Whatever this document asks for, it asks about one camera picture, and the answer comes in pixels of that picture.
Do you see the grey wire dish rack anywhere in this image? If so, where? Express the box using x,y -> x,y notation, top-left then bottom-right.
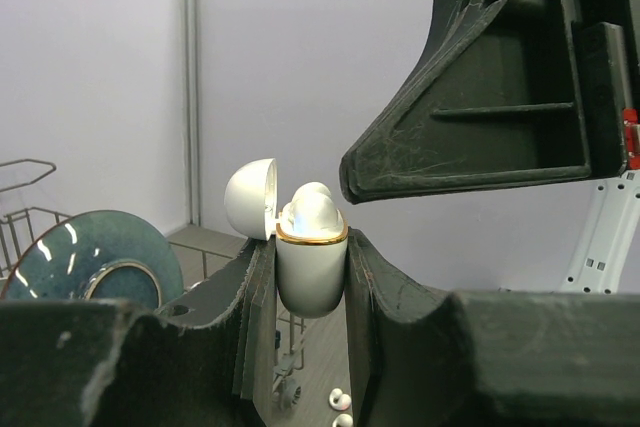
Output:
0,159 -> 309,411

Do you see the white earbud charging case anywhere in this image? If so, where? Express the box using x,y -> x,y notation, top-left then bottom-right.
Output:
224,158 -> 349,319

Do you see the white earbud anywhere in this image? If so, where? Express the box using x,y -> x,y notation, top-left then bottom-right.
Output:
332,413 -> 354,427
328,388 -> 352,412
280,192 -> 343,239
291,181 -> 332,208

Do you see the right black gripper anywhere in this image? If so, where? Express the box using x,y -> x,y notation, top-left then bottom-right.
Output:
339,0 -> 639,204

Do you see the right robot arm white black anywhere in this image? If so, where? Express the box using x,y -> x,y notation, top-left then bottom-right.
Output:
339,0 -> 639,294

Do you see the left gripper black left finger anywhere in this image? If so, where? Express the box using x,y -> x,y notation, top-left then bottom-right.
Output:
1,240 -> 276,426

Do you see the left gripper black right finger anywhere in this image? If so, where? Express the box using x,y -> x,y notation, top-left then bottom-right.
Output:
345,229 -> 639,426

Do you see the large blue ceramic plate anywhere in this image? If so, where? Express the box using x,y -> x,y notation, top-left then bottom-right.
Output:
1,210 -> 184,310

